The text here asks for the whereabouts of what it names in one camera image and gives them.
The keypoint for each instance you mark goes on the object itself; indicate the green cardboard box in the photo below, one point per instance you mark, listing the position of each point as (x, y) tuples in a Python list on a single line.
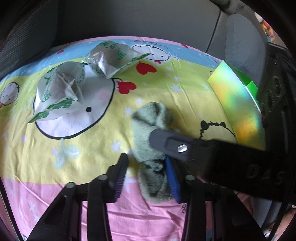
[(239, 106)]

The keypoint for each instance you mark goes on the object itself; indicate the plush toy pile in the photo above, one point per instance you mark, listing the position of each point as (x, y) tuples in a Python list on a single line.
[(268, 30)]

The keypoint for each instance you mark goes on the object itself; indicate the black camera box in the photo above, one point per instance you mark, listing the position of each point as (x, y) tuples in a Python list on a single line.
[(276, 98)]

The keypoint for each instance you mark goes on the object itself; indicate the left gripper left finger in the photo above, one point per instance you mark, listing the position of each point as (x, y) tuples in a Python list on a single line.
[(62, 219)]

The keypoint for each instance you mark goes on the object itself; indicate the green fuzzy sock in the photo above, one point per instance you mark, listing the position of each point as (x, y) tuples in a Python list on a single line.
[(152, 176)]

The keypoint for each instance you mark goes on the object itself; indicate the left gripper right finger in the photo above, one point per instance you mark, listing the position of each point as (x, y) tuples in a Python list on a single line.
[(230, 218)]

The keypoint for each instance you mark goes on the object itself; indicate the cartoon print bedsheet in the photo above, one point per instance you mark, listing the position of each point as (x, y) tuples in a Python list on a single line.
[(38, 159)]

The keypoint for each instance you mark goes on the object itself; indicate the clear green-print packet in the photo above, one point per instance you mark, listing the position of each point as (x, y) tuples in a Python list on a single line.
[(110, 58), (59, 92)]

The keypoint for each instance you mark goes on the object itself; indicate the grey sofa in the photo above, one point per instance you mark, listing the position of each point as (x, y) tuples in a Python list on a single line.
[(228, 30)]

